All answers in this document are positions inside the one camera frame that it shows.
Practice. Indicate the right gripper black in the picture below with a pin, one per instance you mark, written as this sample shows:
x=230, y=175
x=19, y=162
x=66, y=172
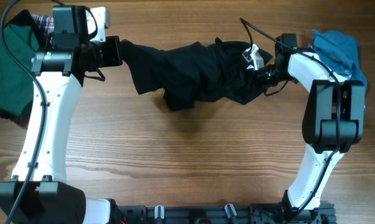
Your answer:
x=254, y=74

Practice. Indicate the plaid red blue shirt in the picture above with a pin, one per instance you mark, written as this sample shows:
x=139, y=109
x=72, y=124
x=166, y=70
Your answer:
x=44, y=23

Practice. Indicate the blue denim cloth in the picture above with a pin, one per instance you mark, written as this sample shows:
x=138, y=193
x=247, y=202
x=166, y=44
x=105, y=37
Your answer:
x=340, y=52

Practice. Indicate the black shirt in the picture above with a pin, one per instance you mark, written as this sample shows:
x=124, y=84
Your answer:
x=193, y=73

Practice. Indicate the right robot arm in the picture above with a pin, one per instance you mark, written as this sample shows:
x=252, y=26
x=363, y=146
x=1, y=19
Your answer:
x=332, y=123

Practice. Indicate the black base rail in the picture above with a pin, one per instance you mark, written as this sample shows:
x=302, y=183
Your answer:
x=252, y=214

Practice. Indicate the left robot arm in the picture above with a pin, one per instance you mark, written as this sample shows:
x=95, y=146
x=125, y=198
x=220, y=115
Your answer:
x=38, y=191

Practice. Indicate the black folded garment under green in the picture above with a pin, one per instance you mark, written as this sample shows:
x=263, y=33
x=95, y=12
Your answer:
x=24, y=19

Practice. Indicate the green folded cloth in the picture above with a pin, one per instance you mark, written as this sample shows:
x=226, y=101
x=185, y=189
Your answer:
x=16, y=88

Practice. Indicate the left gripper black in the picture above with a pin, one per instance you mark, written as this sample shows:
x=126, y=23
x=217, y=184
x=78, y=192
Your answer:
x=112, y=43

